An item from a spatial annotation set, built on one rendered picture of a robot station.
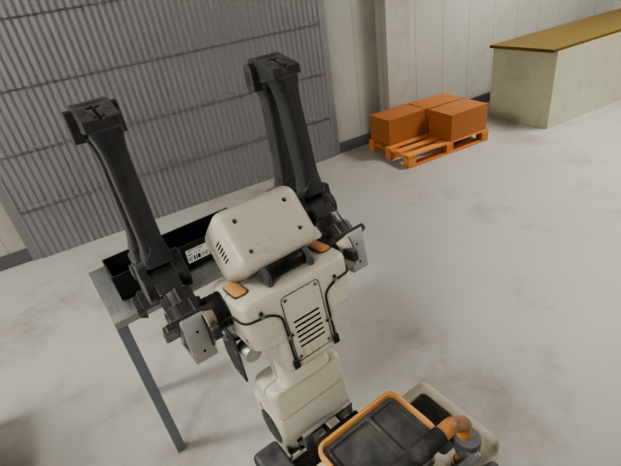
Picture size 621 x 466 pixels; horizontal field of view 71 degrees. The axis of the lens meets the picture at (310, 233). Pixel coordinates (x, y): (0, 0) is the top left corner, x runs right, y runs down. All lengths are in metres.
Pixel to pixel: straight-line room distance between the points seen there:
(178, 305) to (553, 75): 4.71
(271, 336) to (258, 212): 0.26
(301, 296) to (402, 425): 0.37
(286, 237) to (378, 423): 0.47
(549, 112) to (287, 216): 4.56
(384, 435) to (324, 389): 0.26
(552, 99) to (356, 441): 4.63
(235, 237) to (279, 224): 0.10
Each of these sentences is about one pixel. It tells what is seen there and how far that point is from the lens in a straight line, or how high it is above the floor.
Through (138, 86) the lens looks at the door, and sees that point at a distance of 4.03.
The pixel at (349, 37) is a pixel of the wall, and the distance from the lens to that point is 4.81.
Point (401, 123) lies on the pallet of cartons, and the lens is 4.67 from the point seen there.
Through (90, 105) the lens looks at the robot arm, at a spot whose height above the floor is 1.62.
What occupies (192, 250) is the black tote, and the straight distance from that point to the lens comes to 1.86.
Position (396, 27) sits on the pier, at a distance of 4.94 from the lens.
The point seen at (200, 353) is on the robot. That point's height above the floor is 1.14.
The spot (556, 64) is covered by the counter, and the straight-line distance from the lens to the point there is 5.20.
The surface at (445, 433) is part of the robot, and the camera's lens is 0.96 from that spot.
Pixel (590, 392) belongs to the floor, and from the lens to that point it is 2.44.
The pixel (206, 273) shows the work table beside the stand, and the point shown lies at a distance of 1.83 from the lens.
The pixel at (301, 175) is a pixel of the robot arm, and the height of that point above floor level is 1.34.
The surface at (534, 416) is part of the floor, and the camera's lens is 2.28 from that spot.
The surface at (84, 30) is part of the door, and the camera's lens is 3.97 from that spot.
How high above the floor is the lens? 1.79
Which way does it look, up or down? 31 degrees down
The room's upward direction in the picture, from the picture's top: 9 degrees counter-clockwise
